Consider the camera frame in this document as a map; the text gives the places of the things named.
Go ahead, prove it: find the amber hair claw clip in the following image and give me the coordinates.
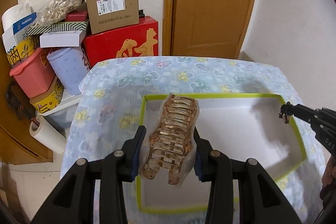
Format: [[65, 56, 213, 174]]
[[138, 93, 199, 188]]

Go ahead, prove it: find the person's right hand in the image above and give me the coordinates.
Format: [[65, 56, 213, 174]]
[[322, 156, 336, 187]]

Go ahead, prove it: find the clear plastic storage bin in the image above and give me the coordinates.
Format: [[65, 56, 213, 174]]
[[42, 90, 82, 131]]

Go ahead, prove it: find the yellow patterned box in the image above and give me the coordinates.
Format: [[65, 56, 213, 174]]
[[30, 76, 64, 114]]

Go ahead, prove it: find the floral blue table cloth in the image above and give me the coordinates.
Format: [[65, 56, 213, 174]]
[[60, 56, 326, 223]]

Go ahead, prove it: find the pink plastic tub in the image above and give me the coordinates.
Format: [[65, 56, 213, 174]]
[[10, 48, 55, 98]]

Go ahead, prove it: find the light blue cylindrical tin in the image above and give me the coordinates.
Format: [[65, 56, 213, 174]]
[[47, 47, 90, 95]]

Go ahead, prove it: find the brown wooden door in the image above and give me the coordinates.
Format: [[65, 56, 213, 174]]
[[162, 0, 255, 59]]

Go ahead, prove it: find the white flat box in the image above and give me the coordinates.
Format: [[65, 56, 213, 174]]
[[40, 31, 87, 48]]

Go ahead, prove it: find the red gift box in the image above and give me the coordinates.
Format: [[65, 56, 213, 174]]
[[82, 16, 158, 66]]

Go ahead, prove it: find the striped green white box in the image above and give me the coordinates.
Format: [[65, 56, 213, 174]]
[[27, 20, 89, 36]]

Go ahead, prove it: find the white blue carton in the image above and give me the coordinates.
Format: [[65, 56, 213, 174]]
[[2, 12, 37, 53]]

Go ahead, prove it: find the small red box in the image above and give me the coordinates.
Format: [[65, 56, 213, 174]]
[[65, 11, 88, 22]]

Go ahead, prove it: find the bag of beige nuts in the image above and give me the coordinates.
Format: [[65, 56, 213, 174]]
[[37, 0, 83, 26]]

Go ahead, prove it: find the white toilet paper roll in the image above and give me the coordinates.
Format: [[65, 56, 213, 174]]
[[2, 3, 32, 31]]

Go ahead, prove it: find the brown cardboard box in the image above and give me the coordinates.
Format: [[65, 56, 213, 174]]
[[86, 0, 139, 34]]

